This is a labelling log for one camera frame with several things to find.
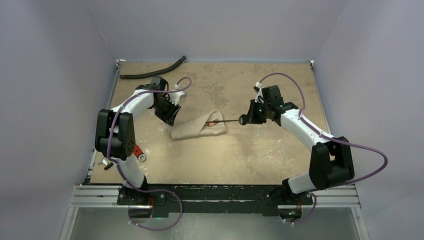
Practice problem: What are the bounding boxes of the beige cloth napkin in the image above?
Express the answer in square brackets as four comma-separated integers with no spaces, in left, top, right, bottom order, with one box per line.
[170,108,227,140]

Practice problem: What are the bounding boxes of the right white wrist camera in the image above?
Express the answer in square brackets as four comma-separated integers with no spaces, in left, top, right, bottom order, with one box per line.
[253,81,264,104]

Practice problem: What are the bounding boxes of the black foam tube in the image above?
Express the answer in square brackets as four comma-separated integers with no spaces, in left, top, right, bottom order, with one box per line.
[119,55,187,80]

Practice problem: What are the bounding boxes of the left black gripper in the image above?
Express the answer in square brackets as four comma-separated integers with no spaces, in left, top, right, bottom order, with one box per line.
[151,97,181,127]

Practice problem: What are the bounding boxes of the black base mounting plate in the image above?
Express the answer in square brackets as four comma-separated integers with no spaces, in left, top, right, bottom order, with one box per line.
[116,183,313,218]

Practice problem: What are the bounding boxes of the aluminium frame rail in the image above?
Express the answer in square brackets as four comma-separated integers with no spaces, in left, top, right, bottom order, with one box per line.
[68,185,361,208]

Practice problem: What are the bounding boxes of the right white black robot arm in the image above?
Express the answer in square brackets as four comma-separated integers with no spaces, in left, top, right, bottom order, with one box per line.
[239,82,355,204]

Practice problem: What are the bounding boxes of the red handled wrench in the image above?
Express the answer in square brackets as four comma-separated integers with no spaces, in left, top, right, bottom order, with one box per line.
[133,144,147,162]

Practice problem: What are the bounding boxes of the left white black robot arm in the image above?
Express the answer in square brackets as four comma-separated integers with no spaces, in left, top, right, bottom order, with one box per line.
[94,76,186,205]

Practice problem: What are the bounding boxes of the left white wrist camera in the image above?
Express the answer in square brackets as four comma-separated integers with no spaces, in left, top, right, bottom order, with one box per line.
[169,85,187,105]

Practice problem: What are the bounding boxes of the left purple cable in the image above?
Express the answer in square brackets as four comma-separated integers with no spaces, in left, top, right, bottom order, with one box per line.
[105,76,193,232]

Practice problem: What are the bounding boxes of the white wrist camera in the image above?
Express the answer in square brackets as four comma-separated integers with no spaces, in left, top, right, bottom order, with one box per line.
[253,81,264,104]
[169,85,187,105]

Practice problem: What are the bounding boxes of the black spoon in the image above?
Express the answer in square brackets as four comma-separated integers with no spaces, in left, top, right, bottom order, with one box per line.
[217,114,246,125]

